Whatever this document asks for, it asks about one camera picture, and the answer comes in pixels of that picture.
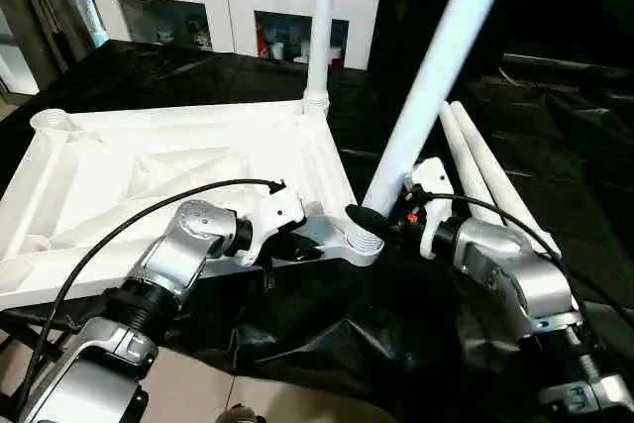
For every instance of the white plastic table top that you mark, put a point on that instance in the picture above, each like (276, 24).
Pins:
(148, 145)

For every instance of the white cup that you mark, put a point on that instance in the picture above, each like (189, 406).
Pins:
(277, 50)
(336, 54)

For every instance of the grey metal rack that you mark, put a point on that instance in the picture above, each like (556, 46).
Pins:
(39, 12)

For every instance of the long black bar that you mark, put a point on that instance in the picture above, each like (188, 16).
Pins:
(569, 64)

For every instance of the white plastic table leg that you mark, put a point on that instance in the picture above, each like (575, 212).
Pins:
(488, 160)
(436, 71)
(319, 22)
(458, 145)

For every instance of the dark grey robot foot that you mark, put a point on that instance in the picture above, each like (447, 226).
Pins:
(240, 414)

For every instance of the black metal floor stand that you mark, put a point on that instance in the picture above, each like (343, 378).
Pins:
(30, 339)

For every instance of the red packet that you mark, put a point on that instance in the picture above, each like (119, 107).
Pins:
(260, 39)

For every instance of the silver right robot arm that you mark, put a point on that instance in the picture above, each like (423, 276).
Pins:
(525, 274)

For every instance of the black plastic mat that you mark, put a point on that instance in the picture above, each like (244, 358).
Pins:
(569, 145)

